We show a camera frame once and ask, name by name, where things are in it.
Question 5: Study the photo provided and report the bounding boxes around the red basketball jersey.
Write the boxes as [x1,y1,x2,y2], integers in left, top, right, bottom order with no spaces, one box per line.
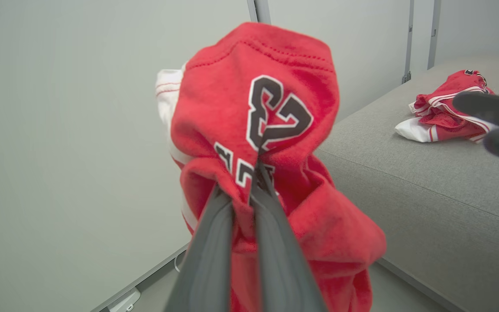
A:
[155,22,388,312]

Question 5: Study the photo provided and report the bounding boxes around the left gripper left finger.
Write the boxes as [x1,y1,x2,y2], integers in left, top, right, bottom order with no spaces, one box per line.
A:
[164,183,234,312]

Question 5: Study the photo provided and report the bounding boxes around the red white jersey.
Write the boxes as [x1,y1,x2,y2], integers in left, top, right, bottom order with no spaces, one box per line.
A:
[394,69,499,144]

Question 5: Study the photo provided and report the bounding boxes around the white partition panel grey frame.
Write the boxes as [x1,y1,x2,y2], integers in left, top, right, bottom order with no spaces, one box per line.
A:
[426,0,499,71]
[0,0,259,312]
[254,0,415,124]

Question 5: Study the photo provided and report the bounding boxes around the grey fabric sofa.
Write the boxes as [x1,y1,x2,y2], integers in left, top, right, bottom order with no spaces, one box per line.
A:
[314,52,499,312]

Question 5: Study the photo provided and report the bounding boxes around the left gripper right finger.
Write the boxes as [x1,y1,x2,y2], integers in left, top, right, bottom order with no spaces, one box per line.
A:
[249,161,329,312]

